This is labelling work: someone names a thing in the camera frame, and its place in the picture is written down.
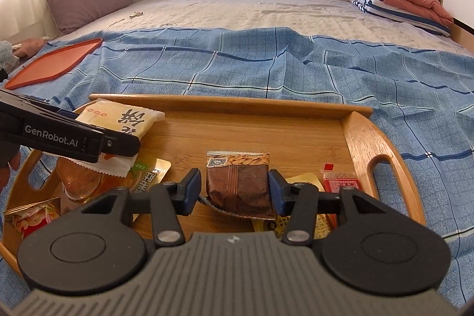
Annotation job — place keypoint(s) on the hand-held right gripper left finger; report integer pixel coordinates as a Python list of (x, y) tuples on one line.
[(191, 190)]

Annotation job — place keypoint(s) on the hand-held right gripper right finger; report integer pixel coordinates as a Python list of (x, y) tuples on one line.
[(277, 192)]

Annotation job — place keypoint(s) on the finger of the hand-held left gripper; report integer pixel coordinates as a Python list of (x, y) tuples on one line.
[(118, 144), (66, 114)]

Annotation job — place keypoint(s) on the cream packet with dark print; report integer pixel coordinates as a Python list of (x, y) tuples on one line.
[(122, 118)]

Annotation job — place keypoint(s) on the brown snack packet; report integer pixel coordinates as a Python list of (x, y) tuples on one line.
[(237, 182)]

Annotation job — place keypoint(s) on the person's left hand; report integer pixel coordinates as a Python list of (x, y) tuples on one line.
[(7, 164)]

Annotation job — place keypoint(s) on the yellow packet with green label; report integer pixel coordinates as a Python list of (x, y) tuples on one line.
[(152, 171)]

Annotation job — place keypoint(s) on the clear jelly cup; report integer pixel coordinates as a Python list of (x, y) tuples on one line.
[(83, 179)]

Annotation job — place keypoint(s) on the red flat tray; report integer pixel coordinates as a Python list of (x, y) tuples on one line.
[(52, 64)]

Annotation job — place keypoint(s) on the red wrapper with clear ends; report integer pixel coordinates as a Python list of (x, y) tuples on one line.
[(340, 181)]

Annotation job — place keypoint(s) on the brown cloth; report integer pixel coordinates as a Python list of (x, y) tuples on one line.
[(33, 47)]

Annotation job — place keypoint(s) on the grey cloth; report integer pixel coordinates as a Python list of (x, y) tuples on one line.
[(8, 55)]

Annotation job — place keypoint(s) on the red and gold snack packet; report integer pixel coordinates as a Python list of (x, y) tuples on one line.
[(33, 218)]

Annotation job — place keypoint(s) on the small white object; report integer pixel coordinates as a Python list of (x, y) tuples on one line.
[(136, 14)]

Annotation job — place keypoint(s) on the blue checked bedsheet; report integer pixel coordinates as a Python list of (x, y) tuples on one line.
[(333, 75)]

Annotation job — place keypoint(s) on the beige mattress cover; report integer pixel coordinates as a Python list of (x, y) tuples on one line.
[(259, 12)]

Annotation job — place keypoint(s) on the blue white striped folded blanket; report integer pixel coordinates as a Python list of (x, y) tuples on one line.
[(374, 7)]

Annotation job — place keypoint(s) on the wooden bed frame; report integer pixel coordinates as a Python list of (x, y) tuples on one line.
[(463, 29)]

